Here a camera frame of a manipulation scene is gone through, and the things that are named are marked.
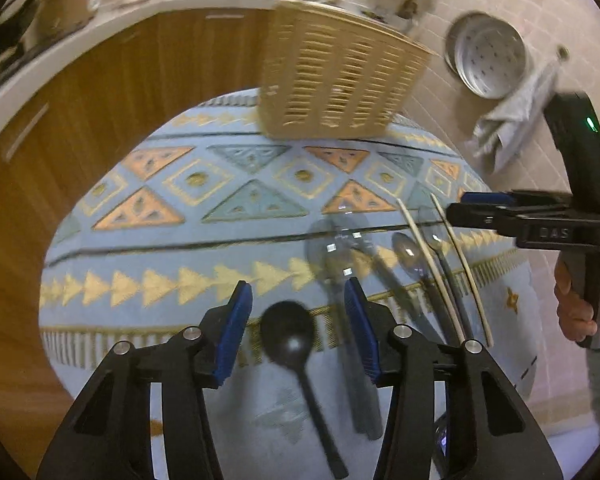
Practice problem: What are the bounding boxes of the perforated metal steamer tray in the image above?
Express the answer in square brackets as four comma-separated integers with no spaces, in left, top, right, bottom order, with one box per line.
[444,11,530,100]

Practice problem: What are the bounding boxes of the grey hanging towel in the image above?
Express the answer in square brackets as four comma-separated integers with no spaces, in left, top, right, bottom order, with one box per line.
[467,58,562,174]

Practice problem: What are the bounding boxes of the clear spoon grey handle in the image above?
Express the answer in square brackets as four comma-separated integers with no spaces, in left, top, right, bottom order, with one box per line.
[306,217,384,441]

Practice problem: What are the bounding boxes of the blue patterned rug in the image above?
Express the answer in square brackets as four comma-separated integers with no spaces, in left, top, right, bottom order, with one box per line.
[38,90,539,479]

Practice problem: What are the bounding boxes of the white countertop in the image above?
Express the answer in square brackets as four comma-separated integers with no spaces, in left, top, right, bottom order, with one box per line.
[0,0,412,162]

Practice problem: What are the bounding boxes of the beige slotted utensil basket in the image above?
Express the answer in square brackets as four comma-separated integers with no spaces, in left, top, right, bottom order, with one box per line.
[257,0,434,140]

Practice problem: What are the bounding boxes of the wooden kitchen cabinets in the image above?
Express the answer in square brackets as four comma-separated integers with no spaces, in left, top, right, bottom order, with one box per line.
[0,9,270,418]

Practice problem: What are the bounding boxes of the black plastic spoon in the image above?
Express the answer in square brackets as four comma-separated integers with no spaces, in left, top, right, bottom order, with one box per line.
[260,300,349,479]

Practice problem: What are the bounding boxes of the wooden chopstick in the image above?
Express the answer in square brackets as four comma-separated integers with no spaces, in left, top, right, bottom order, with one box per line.
[396,198,466,344]
[429,192,496,350]

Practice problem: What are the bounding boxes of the brown rice cooker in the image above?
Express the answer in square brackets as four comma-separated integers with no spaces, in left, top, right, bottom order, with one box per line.
[35,0,102,39]

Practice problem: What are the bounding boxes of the person's right hand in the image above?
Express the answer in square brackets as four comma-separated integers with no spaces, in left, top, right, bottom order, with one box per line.
[554,259,598,342]

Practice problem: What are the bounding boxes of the clear plastic spoon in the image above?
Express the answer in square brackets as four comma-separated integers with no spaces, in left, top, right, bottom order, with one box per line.
[417,206,474,339]
[392,232,462,346]
[332,206,443,344]

